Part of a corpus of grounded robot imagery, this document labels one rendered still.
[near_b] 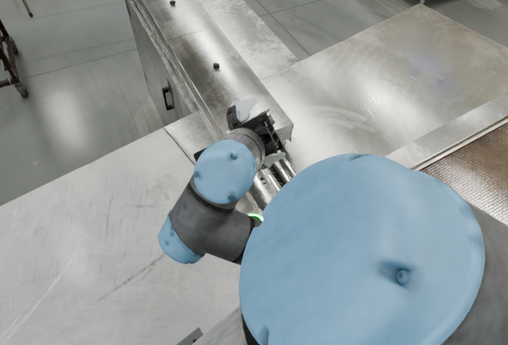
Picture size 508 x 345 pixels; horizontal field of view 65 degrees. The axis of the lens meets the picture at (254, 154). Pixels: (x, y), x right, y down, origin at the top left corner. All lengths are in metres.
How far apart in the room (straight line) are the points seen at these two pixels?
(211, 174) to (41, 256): 0.61
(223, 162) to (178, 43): 0.86
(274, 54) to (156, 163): 0.60
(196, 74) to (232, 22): 0.46
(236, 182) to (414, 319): 0.35
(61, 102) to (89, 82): 0.22
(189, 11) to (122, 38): 1.70
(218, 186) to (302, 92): 0.81
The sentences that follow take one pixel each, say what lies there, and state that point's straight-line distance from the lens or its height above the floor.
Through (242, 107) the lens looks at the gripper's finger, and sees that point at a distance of 0.78.
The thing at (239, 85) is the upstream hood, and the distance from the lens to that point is 1.14.
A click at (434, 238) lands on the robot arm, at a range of 0.19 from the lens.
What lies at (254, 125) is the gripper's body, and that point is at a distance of 0.70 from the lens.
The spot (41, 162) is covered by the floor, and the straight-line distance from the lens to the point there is 2.41.
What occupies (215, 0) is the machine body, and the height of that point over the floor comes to 0.82.
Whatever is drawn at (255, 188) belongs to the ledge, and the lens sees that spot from 0.97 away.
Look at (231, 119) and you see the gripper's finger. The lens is 0.74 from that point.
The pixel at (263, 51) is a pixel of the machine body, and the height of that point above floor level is 0.82.
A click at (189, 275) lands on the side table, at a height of 0.82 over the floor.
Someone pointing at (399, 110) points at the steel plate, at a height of 0.82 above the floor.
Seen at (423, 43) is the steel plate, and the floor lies 0.82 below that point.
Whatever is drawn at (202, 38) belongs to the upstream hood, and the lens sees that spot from 1.33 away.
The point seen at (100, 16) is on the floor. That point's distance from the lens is 3.45.
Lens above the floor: 1.65
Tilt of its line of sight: 50 degrees down
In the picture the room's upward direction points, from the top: straight up
